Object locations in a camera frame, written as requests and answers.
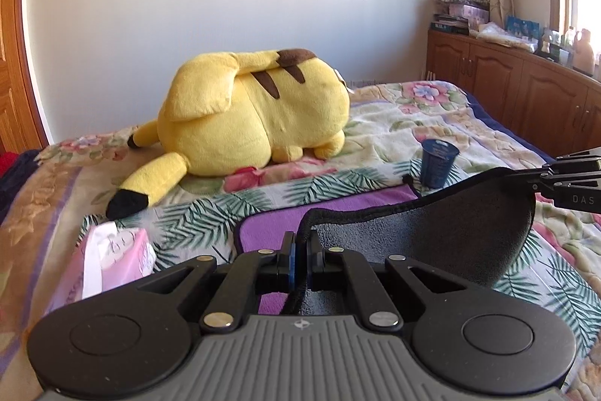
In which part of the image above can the wooden cabinet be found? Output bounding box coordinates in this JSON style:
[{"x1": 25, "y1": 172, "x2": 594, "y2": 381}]
[{"x1": 425, "y1": 29, "x2": 601, "y2": 162}]

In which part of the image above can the yellow plush toy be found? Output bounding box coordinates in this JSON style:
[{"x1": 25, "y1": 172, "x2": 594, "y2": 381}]
[{"x1": 106, "y1": 48, "x2": 351, "y2": 221}]

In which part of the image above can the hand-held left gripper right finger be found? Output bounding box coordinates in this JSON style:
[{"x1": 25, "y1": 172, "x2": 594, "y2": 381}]
[{"x1": 306, "y1": 231, "x2": 471, "y2": 332}]

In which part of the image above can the navy bed sheet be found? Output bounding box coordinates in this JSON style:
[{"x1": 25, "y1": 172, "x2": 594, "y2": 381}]
[{"x1": 462, "y1": 91, "x2": 559, "y2": 165}]

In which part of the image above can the wooden wardrobe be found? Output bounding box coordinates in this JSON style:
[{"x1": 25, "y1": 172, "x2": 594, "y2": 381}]
[{"x1": 0, "y1": 0, "x2": 50, "y2": 155}]

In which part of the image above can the purple towel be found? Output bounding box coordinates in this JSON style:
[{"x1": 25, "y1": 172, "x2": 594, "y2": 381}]
[{"x1": 232, "y1": 182, "x2": 420, "y2": 316}]

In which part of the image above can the grey towel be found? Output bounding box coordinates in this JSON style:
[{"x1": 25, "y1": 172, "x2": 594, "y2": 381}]
[{"x1": 281, "y1": 166, "x2": 537, "y2": 318}]

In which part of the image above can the clear plastic bag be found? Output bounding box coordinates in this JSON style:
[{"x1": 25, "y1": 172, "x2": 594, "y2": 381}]
[{"x1": 476, "y1": 22, "x2": 537, "y2": 53}]

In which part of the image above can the dark blue cloth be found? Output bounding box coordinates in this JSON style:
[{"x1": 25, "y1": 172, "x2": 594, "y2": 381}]
[{"x1": 0, "y1": 148, "x2": 42, "y2": 225}]

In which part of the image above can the blue plastic cup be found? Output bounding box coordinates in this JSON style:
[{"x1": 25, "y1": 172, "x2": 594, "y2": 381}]
[{"x1": 419, "y1": 138, "x2": 461, "y2": 188}]

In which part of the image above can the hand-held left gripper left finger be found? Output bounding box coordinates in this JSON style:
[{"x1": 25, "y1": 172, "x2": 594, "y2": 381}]
[{"x1": 134, "y1": 232, "x2": 298, "y2": 332}]

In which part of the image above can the pink tissue pack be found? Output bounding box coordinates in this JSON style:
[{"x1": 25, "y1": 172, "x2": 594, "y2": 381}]
[{"x1": 44, "y1": 226, "x2": 158, "y2": 313}]

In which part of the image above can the blue printed box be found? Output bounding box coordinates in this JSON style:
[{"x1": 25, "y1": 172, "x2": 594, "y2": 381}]
[{"x1": 506, "y1": 15, "x2": 541, "y2": 41}]

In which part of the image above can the stack of books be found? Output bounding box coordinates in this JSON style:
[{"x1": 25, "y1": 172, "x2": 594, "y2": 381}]
[{"x1": 429, "y1": 13, "x2": 471, "y2": 36}]

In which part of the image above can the floral blanket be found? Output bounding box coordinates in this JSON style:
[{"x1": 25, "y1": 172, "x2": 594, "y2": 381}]
[{"x1": 0, "y1": 79, "x2": 601, "y2": 401}]

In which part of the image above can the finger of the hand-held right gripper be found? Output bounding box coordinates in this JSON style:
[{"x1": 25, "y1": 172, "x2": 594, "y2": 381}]
[
  {"x1": 509, "y1": 168, "x2": 601, "y2": 196},
  {"x1": 555, "y1": 150, "x2": 601, "y2": 171}
]

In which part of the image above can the beige detergent bottle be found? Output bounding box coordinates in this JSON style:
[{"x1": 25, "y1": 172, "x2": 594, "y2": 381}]
[{"x1": 573, "y1": 28, "x2": 597, "y2": 74}]

